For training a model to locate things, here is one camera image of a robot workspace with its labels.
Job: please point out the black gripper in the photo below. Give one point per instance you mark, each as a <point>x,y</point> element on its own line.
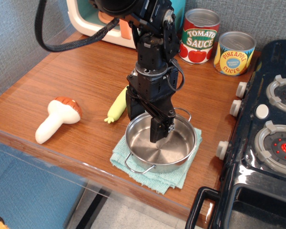
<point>152,91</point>

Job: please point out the stainless steel pot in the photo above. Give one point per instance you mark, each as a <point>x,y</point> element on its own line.
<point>167,154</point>

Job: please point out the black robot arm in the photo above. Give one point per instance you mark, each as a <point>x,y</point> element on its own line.
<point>153,27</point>

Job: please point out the teal toy microwave oven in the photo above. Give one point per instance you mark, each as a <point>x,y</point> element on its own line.
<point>87,20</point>

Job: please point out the light blue folded cloth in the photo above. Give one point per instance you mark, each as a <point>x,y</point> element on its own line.
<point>159,182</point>

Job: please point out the white brown toy mushroom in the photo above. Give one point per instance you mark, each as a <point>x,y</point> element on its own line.
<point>61,110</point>

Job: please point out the tomato sauce can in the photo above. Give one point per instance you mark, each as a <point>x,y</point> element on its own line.
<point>200,30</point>

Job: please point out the pineapple slices can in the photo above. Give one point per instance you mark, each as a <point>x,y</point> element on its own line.
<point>234,53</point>

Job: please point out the black toy stove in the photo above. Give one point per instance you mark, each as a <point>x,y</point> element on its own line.
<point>252,194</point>

